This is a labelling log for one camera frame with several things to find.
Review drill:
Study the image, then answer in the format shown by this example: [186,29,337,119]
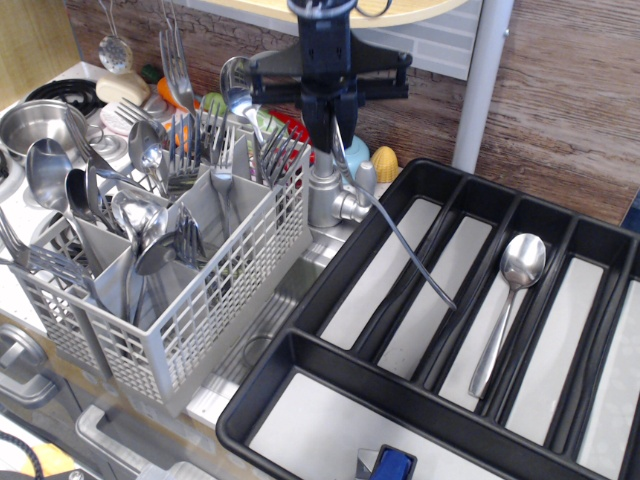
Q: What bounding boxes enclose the wooden shelf board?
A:
[204,0,464,29]

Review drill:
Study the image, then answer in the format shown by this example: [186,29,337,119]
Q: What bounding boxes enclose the tall steel spoon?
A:
[220,56,264,147]

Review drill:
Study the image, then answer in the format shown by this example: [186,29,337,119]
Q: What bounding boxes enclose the steel fork left edge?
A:
[1,211,89,285]

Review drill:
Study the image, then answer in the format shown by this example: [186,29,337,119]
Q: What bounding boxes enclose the small steel spoon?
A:
[128,120,167,197]

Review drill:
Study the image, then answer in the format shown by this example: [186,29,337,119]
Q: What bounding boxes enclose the white metal post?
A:
[452,0,515,173]

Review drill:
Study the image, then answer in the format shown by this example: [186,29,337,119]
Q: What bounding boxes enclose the hanging steel fork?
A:
[159,1,196,118]

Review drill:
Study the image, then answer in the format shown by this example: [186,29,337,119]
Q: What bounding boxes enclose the steel pot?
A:
[1,99,87,164]

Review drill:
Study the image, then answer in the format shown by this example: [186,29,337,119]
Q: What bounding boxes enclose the grey plastic cutlery basket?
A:
[16,129,311,415]

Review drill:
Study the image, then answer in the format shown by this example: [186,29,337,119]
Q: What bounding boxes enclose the black stove burner coil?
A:
[25,79,106,117]

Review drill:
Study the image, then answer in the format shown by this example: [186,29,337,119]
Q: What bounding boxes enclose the blue object at bottom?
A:
[369,445,417,480]

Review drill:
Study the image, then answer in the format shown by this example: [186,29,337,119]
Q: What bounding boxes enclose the yellow toy corn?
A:
[370,146,399,183]

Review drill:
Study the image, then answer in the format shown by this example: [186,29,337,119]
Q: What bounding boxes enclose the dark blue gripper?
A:
[248,1,412,153]

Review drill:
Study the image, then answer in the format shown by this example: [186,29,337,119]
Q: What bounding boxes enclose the red toy pepper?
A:
[264,116,310,172]

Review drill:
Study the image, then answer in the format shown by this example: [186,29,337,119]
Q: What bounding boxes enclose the steel spoon in tray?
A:
[468,233,546,399]

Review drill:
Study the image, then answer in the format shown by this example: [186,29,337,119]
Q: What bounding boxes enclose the black cutlery tray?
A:
[216,160,639,479]

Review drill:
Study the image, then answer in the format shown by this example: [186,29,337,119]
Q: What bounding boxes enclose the hanging perforated ladle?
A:
[98,0,133,75]

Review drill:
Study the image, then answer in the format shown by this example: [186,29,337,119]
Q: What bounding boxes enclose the grey metal faucet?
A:
[248,51,378,229]

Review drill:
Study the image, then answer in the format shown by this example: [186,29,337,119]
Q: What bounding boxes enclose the cream toy bread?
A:
[96,72,151,106]

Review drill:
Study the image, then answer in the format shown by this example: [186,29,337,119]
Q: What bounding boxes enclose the steel fork centre compartment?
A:
[210,128,235,240]

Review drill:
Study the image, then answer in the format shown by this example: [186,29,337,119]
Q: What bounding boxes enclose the orange toy vegetable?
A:
[157,77,184,110]

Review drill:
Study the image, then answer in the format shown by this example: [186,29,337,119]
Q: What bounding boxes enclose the large steel spoon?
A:
[26,138,73,216]
[331,115,457,311]

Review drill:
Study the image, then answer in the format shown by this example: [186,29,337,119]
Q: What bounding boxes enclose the light blue bowl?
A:
[332,131,370,177]

